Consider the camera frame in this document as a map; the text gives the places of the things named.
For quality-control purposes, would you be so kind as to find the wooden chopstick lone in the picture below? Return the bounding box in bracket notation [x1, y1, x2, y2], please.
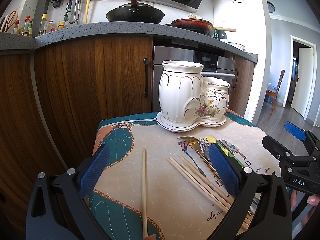
[142, 148, 148, 238]

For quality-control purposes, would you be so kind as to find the silver fork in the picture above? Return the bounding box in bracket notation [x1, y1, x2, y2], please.
[199, 138, 210, 162]

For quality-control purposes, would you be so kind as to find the green yellow tulip utensil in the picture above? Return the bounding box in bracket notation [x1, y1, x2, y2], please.
[205, 135, 247, 167]

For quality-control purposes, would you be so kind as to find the person's right hand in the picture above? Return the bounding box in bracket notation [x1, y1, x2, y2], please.
[290, 189, 319, 228]

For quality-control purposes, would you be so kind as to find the wooden chair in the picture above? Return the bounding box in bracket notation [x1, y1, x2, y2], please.
[266, 69, 285, 115]

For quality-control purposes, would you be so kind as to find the gold fork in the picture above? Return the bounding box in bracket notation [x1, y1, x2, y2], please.
[177, 136, 222, 181]

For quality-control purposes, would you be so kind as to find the printed quilted table mat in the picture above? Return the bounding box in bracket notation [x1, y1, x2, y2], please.
[88, 108, 281, 240]

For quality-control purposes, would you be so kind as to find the right wooden cabinet door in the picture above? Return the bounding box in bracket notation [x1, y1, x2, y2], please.
[229, 55, 255, 117]

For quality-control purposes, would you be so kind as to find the wooden cabinet door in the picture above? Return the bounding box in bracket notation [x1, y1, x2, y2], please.
[229, 55, 255, 117]
[34, 36, 153, 167]

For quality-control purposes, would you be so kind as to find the white door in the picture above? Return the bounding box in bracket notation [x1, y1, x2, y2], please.
[291, 48, 314, 116]

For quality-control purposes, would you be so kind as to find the white ceramic double utensil holder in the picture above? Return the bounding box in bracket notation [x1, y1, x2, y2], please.
[156, 60, 230, 133]

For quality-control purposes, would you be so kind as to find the stainless steel oven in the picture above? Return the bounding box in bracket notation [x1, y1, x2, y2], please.
[152, 45, 237, 113]

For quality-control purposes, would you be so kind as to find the grey speckled countertop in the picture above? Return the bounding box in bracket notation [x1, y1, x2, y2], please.
[1, 22, 258, 63]

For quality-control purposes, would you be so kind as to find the oil bottle yellow cap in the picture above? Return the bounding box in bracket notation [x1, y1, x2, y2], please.
[39, 13, 48, 36]

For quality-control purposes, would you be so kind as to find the red brown pan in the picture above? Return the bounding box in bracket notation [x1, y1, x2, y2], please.
[165, 18, 236, 35]

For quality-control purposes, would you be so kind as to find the yellow hanging spoon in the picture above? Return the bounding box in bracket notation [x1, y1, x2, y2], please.
[84, 0, 91, 24]

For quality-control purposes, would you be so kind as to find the black cabinet handle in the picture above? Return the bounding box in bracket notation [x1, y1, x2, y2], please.
[143, 58, 149, 98]

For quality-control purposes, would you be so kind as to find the black wok wooden handle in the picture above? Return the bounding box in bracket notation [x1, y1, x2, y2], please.
[106, 0, 164, 24]

